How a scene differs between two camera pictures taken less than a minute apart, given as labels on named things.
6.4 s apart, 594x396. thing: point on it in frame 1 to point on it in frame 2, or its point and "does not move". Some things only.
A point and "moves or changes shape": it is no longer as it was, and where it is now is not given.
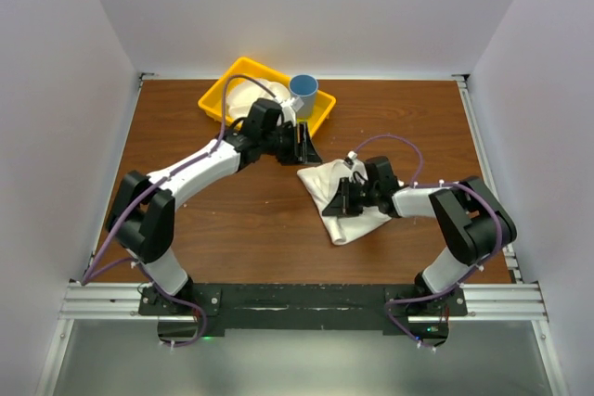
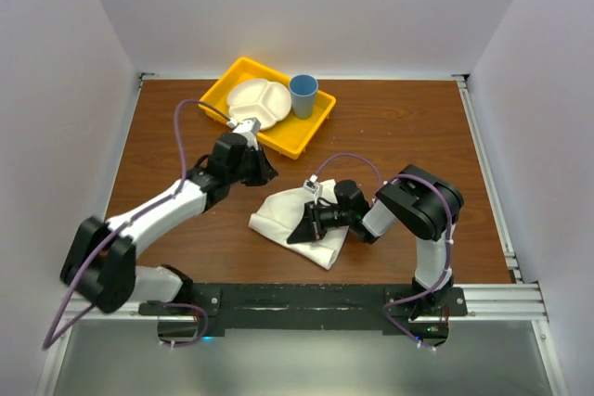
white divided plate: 242,94 does not move
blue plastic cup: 305,87 does not move
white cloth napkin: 323,181 moves or changes shape
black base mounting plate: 193,314 does not move
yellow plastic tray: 212,102 does not move
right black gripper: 341,203 to 310,229
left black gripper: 301,153 to 264,171
